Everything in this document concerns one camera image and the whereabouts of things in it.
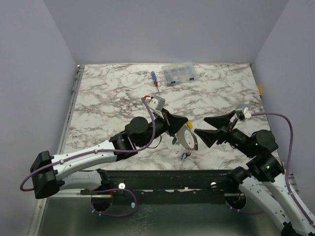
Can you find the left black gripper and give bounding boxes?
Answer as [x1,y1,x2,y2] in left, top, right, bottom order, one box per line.
[138,108,188,148]

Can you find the grey large key ring holder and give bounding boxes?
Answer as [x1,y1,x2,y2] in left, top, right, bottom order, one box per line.
[172,124,198,151]

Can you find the yellow key tag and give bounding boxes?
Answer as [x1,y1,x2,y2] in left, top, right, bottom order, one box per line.
[187,121,193,129]

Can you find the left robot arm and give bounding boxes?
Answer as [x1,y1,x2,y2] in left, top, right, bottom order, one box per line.
[30,109,192,199]

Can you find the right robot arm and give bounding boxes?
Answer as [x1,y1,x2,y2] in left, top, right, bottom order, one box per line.
[194,107,315,236]

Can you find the clear plastic organizer box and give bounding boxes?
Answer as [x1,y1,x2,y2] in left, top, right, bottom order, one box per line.
[161,62,197,86]

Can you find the blue red screwdriver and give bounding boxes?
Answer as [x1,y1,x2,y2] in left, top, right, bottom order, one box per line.
[151,71,160,95]

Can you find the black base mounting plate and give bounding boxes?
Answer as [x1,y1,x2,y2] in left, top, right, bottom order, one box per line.
[50,169,249,205]

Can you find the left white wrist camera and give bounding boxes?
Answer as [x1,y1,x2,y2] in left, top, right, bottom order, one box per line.
[145,95,165,112]

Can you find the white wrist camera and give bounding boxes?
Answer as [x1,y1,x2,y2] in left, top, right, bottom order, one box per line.
[235,104,252,121]
[145,95,165,112]

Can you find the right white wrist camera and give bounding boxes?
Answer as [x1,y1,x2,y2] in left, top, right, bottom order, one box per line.
[235,104,252,121]

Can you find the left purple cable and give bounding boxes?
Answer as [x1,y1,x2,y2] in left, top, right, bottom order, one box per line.
[19,97,158,217]

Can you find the purple cable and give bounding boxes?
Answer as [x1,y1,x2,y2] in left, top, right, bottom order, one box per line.
[19,97,158,217]
[230,112,315,224]

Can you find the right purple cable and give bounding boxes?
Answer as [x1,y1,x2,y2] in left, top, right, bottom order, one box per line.
[230,112,315,224]

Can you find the aluminium frame rail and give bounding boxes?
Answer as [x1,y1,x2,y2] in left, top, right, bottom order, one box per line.
[39,191,86,198]

